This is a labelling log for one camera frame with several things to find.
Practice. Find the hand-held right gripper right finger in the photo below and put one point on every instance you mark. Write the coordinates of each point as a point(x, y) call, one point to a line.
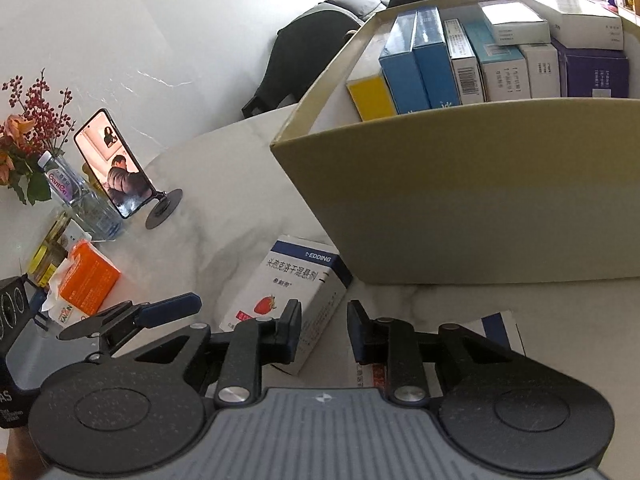
point(356, 327)

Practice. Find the white navy medicine box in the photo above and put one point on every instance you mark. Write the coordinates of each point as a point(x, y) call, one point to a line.
point(500, 330)

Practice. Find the light blue medicine box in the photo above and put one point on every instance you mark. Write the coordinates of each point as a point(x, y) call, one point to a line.
point(505, 75)

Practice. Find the small white carton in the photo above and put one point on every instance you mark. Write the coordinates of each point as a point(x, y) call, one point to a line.
point(77, 232)

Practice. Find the tan cardboard box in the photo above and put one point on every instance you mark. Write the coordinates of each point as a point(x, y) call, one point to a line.
point(475, 185)

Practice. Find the smartphone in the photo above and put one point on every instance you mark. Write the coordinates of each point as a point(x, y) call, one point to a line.
point(112, 165)

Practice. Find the red berry bouquet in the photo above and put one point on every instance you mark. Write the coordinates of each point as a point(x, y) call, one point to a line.
point(30, 120)

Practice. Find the purple box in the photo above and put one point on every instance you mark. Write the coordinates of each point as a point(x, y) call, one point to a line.
point(595, 72)

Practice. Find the large white medicine box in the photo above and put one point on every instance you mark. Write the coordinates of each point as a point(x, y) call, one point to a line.
point(372, 100)

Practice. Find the white strawberry medicine box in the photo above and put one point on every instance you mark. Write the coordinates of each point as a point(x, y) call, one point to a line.
point(280, 290)

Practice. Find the orange box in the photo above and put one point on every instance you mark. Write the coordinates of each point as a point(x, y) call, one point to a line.
point(87, 275)

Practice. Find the white barcode medicine box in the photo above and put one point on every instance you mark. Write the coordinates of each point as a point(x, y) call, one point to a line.
point(542, 70)

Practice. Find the white marble desktop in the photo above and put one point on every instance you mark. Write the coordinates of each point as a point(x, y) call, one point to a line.
point(225, 185)

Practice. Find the black chair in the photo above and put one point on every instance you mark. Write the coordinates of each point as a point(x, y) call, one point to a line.
point(255, 107)

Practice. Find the yellow lidded jar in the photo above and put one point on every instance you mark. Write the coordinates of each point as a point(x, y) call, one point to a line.
point(45, 260)

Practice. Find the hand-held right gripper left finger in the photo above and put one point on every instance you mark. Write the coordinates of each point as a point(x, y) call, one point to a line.
point(292, 325)

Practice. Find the white yellow-green medicine box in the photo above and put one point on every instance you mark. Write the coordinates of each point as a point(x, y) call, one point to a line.
point(515, 22)

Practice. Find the black phone stand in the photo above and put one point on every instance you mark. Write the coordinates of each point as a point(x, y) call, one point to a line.
point(165, 207)

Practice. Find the clear water bottle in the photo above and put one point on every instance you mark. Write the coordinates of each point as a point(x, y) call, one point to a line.
point(102, 215)

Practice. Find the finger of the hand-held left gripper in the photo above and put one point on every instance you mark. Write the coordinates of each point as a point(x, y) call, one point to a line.
point(170, 305)

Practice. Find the large white carton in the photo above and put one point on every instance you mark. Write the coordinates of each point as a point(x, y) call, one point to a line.
point(575, 20)

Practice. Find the white green medicine box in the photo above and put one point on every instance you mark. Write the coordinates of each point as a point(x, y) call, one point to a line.
point(467, 80)

